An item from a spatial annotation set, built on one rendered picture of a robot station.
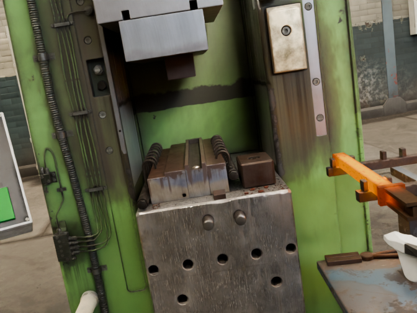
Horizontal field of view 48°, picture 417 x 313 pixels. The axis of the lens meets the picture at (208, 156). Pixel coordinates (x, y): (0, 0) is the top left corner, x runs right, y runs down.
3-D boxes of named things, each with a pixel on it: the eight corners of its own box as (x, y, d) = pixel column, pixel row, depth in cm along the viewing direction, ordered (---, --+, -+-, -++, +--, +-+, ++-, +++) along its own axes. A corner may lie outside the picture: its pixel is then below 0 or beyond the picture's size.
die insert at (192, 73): (196, 76, 122) (192, 53, 121) (167, 81, 122) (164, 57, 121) (195, 74, 151) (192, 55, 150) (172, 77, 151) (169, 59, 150)
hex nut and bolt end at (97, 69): (106, 89, 126) (101, 64, 125) (96, 91, 126) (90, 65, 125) (108, 89, 128) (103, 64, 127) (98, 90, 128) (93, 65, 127)
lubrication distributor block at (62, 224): (80, 269, 131) (71, 223, 129) (59, 272, 131) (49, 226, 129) (84, 263, 135) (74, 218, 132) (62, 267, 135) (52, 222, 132)
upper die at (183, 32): (208, 49, 111) (202, 8, 109) (125, 62, 111) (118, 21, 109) (203, 54, 152) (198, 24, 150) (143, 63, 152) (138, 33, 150)
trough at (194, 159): (206, 167, 117) (205, 162, 116) (185, 171, 117) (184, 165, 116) (201, 141, 158) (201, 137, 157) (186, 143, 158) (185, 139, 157)
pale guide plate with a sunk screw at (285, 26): (307, 68, 125) (300, 2, 121) (274, 73, 125) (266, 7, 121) (305, 68, 127) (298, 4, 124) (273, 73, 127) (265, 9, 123)
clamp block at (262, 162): (277, 184, 118) (273, 159, 117) (243, 189, 118) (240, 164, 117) (269, 173, 130) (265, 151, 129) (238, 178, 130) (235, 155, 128)
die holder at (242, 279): (311, 354, 121) (291, 189, 112) (165, 377, 120) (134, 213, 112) (273, 264, 176) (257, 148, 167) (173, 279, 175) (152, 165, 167)
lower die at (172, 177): (229, 191, 118) (224, 159, 116) (151, 204, 118) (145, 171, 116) (219, 159, 159) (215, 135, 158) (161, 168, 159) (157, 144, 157)
